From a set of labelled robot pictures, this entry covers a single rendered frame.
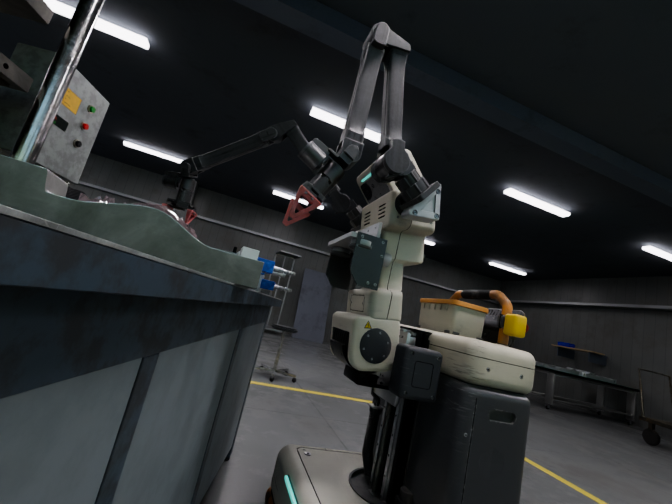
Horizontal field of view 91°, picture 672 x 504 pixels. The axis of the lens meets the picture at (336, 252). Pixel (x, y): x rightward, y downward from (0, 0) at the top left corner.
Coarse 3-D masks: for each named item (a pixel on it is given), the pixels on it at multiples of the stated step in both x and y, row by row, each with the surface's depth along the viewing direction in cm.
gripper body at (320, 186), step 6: (318, 174) 88; (312, 180) 87; (318, 180) 87; (324, 180) 87; (312, 186) 83; (318, 186) 86; (324, 186) 87; (330, 186) 88; (318, 192) 83; (324, 192) 87; (300, 198) 92; (318, 198) 84; (324, 198) 84
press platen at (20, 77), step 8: (0, 56) 95; (0, 64) 96; (8, 64) 98; (0, 72) 97; (8, 72) 99; (16, 72) 101; (24, 72) 103; (8, 80) 100; (16, 80) 101; (24, 80) 104; (32, 80) 106; (16, 88) 104; (24, 88) 104
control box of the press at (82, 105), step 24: (24, 48) 120; (0, 96) 116; (24, 96) 117; (72, 96) 129; (96, 96) 141; (0, 120) 115; (24, 120) 115; (72, 120) 132; (96, 120) 144; (0, 144) 113; (48, 144) 124; (72, 144) 135; (48, 168) 127; (72, 168) 138
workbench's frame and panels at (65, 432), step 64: (0, 256) 16; (64, 256) 20; (128, 256) 27; (0, 320) 23; (64, 320) 29; (128, 320) 39; (192, 320) 61; (256, 320) 138; (0, 384) 24; (64, 384) 31; (128, 384) 43; (192, 384) 71; (0, 448) 25; (64, 448) 33; (128, 448) 47; (192, 448) 84
